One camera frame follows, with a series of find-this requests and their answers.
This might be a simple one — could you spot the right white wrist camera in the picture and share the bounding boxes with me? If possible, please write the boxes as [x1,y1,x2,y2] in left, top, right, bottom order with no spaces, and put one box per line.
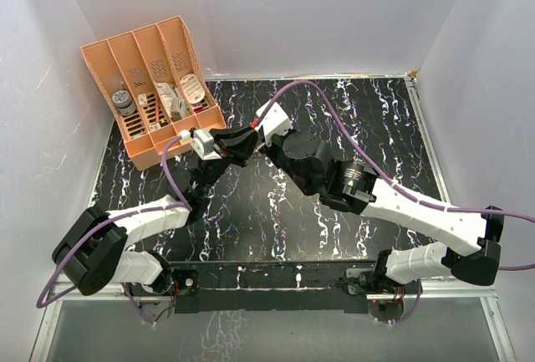
[254,102,293,146]

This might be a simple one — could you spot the white paper packets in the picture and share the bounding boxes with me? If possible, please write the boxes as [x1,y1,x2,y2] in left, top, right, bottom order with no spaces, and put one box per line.
[155,83,191,121]

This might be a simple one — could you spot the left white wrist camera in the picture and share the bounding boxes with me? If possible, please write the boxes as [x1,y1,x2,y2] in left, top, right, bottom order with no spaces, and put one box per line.
[180,128,222,161]

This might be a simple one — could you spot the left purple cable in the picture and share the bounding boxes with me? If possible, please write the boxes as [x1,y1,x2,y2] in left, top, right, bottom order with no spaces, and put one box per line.
[35,131,193,309]

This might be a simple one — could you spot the peach plastic desk organizer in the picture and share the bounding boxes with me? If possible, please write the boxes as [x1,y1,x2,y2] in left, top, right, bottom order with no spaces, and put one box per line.
[81,16,227,171]

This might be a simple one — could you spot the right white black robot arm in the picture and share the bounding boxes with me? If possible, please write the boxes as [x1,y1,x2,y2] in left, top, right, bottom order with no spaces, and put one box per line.
[261,130,503,293]

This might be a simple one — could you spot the grey round tin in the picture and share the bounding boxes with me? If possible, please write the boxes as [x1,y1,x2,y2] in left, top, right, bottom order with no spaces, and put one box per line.
[111,89,136,117]

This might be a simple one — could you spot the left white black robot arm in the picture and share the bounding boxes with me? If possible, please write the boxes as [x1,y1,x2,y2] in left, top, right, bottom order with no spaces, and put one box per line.
[52,126,258,295]

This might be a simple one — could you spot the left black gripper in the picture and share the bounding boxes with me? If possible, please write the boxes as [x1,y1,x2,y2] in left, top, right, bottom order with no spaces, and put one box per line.
[196,124,257,196]

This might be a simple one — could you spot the small white card box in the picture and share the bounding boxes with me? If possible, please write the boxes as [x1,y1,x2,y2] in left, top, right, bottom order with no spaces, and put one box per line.
[137,93,150,108]

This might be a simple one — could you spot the white oval packet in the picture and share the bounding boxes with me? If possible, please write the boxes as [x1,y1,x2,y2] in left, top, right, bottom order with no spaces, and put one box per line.
[180,74,206,105]

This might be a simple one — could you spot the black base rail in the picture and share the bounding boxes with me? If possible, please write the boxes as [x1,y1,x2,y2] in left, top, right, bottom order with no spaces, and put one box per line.
[171,260,374,314]

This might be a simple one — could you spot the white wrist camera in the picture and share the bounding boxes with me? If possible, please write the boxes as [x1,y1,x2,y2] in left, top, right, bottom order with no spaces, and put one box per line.
[254,102,293,146]
[180,128,222,161]

